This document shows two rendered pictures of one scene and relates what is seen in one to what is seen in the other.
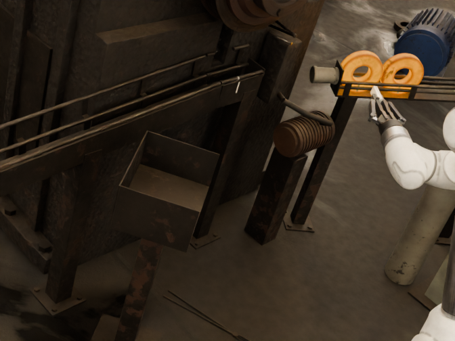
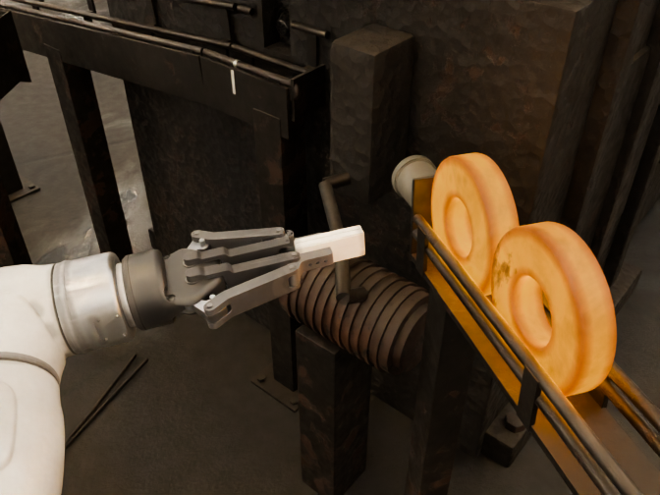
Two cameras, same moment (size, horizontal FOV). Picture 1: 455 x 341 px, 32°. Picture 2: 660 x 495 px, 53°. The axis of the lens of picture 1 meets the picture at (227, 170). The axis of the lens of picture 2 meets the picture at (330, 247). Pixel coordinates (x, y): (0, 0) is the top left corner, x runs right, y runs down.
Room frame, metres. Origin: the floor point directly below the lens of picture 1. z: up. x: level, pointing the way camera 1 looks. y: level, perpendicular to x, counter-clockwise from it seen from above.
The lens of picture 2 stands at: (2.44, -0.92, 1.13)
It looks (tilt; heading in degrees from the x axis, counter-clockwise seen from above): 38 degrees down; 95
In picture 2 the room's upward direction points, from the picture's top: straight up
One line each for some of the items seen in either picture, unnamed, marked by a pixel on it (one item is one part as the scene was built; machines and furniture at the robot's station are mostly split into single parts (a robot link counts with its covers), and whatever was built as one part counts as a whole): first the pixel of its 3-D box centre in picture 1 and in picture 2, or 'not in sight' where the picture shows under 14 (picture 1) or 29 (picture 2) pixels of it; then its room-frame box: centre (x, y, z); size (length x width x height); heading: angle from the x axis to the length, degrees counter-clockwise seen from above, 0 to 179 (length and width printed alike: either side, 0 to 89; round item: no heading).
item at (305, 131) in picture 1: (287, 177); (354, 395); (2.42, -0.22, 0.27); 0.22 x 0.13 x 0.53; 145
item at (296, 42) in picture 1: (274, 65); (371, 116); (2.43, -0.04, 0.68); 0.11 x 0.08 x 0.24; 55
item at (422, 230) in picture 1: (425, 224); not in sight; (2.43, -0.75, 0.26); 0.12 x 0.12 x 0.52
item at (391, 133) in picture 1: (395, 141); (100, 301); (2.18, -0.47, 0.69); 0.09 x 0.06 x 0.09; 110
